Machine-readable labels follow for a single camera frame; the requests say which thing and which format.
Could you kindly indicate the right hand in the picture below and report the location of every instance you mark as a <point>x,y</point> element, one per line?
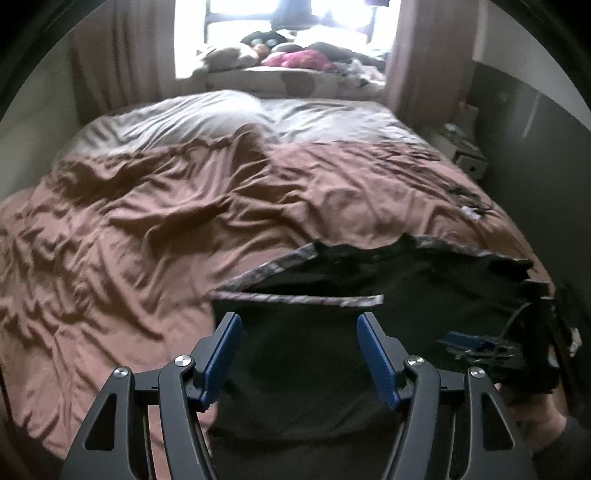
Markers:
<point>538,418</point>

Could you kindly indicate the pink curtain right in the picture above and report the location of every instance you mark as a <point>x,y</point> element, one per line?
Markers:
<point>431,64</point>

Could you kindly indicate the pink curtain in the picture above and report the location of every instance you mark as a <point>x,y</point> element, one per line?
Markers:
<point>122,54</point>
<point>431,64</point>

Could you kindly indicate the black garment with patterned trim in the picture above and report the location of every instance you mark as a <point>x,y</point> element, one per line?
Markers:
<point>300,402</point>

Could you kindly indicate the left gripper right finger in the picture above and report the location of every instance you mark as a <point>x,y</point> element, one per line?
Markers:
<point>455,425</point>

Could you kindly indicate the pink cloth on sill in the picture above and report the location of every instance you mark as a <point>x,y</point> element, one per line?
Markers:
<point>309,59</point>

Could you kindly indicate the white bed sheet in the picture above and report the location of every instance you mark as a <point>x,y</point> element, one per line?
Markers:
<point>221,113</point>

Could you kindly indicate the brown bed blanket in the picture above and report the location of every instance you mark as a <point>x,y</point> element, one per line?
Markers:
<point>110,258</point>

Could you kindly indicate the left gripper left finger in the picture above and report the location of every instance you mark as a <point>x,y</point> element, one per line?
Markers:
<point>113,439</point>

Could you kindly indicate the pink curtain left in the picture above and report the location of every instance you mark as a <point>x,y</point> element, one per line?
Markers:
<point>122,54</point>

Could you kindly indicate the clutter pile on windowsill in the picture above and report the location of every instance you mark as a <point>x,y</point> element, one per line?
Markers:
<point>253,49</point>

